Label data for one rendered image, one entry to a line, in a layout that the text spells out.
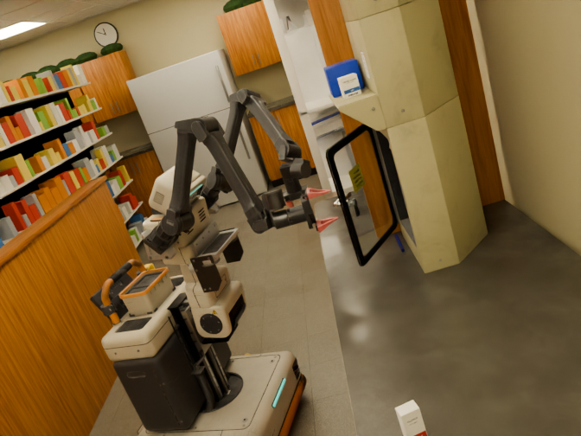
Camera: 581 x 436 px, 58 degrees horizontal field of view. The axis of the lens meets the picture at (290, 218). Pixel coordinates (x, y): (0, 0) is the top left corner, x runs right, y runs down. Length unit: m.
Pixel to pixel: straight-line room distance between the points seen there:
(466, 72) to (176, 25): 5.55
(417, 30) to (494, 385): 0.92
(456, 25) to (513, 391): 1.19
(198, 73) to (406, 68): 5.07
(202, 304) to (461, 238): 1.11
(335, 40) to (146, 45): 5.53
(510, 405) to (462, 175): 0.76
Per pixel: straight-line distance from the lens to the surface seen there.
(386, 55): 1.50
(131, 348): 2.37
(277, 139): 2.03
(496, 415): 1.18
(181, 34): 7.15
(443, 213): 1.63
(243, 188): 1.76
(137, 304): 2.45
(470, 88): 1.96
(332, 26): 1.85
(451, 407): 1.20
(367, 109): 1.51
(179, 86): 6.49
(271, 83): 7.06
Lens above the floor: 1.74
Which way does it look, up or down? 19 degrees down
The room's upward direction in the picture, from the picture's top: 19 degrees counter-clockwise
